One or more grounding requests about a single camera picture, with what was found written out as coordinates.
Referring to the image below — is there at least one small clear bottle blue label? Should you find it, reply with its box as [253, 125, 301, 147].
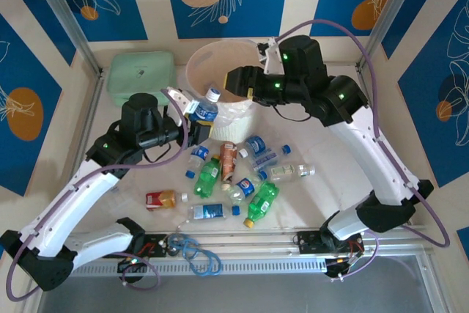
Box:
[185, 144, 210, 178]

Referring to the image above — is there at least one clear bottle blue label blue cap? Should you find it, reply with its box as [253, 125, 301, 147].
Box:
[188, 88, 221, 125]

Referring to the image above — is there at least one copper brown coffee bottle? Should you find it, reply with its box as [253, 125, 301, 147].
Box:
[218, 141, 239, 192]

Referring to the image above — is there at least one green plastic bottle yellow cap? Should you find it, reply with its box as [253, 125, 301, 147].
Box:
[244, 182, 280, 229]
[193, 154, 223, 196]

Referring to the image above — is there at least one clear soda water bottle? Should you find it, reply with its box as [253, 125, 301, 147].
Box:
[250, 144, 293, 173]

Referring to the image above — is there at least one clear bottle Pepsi label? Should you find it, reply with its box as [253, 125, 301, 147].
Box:
[226, 170, 267, 207]

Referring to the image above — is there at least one water bottle light blue label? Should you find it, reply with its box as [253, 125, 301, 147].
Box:
[186, 202, 241, 221]

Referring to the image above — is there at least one clear bottle green white label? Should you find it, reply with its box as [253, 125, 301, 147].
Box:
[269, 163, 317, 183]

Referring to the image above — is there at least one white round plastic bin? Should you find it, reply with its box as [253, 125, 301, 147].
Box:
[185, 38, 265, 144]

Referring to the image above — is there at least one mint green zip case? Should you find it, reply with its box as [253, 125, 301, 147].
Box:
[106, 51, 176, 107]

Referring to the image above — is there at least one Pocari Sweat bottle white cap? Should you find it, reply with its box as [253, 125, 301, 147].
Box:
[238, 135, 267, 160]

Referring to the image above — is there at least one bottle red orange label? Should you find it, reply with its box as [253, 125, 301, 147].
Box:
[145, 189, 191, 212]

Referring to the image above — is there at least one black left connector module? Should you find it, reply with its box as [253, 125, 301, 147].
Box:
[117, 257, 149, 274]

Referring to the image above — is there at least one black connector module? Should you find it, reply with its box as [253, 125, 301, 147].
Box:
[117, 257, 149, 274]
[324, 257, 363, 281]

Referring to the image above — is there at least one grey metal panel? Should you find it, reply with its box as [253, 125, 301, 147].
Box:
[21, 254, 451, 313]

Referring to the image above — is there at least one black right connector module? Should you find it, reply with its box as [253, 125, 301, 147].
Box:
[324, 257, 363, 281]

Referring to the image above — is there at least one thin black left gripper cable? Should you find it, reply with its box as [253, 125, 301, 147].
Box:
[144, 142, 173, 163]

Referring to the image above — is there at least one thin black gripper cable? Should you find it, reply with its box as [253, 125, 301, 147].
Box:
[144, 142, 173, 163]
[273, 103, 312, 122]

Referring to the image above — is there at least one thin black right gripper cable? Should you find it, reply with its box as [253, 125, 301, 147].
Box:
[273, 103, 312, 122]

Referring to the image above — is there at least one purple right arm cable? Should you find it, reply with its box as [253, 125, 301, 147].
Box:
[273, 18, 451, 281]

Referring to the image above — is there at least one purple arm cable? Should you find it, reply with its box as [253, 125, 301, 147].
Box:
[5, 87, 191, 302]
[273, 18, 451, 281]

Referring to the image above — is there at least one aluminium table side rail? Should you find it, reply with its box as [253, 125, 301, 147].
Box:
[357, 63, 434, 251]
[54, 70, 106, 234]

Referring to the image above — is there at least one thin wire white tip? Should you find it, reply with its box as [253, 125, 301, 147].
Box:
[171, 219, 191, 240]

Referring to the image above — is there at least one aluminium frame post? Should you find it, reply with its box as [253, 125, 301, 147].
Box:
[25, 0, 103, 76]
[361, 0, 423, 72]

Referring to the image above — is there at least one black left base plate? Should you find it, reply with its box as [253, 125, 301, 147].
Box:
[137, 234, 170, 259]

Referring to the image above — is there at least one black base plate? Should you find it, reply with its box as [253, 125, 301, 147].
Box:
[297, 230, 367, 255]
[137, 234, 170, 259]

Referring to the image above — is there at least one aluminium table edge rail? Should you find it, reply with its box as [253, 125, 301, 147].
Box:
[31, 231, 435, 265]

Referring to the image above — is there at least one blue coiled cable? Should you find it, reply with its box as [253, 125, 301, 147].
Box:
[169, 234, 223, 278]

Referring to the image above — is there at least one grey slotted cable duct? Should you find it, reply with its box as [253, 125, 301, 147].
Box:
[71, 262, 328, 278]

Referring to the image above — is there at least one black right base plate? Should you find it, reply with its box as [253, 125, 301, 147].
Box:
[297, 230, 367, 255]

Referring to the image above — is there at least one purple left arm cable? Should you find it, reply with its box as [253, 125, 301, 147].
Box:
[5, 87, 191, 302]

